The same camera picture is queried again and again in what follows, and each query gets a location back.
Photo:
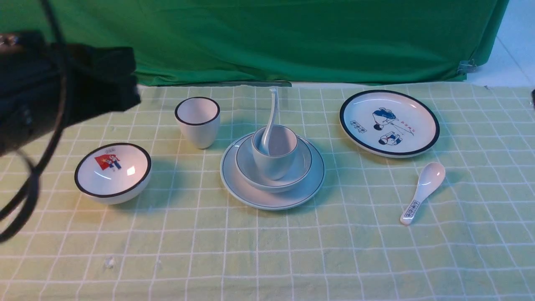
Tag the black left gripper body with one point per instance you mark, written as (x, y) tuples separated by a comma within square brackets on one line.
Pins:
[(102, 80)]

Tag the plain white bowl thin rim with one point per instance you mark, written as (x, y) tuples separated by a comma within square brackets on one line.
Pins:
[(302, 165)]

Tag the plain white ceramic spoon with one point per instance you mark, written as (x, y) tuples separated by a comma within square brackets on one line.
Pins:
[(265, 139)]

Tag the plain white cup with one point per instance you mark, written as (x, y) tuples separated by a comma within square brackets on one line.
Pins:
[(283, 144)]

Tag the green backdrop cloth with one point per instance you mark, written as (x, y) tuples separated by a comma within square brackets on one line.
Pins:
[(350, 41)]

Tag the white bowl with flag picture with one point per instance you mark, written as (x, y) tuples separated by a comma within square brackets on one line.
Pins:
[(114, 173)]

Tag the white cup black rim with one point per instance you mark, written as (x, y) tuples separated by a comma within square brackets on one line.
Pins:
[(199, 119)]

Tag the plain white plate thin rim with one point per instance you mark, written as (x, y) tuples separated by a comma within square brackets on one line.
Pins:
[(238, 187)]

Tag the white plate with cartoon figures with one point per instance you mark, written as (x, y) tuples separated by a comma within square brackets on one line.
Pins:
[(389, 123)]

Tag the light green checkered tablecloth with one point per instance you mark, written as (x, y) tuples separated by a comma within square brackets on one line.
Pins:
[(185, 238)]

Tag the metal clip on backdrop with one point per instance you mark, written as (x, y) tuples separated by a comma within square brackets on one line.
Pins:
[(467, 67)]

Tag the white spoon with printed handle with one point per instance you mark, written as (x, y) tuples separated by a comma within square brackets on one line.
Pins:
[(430, 178)]

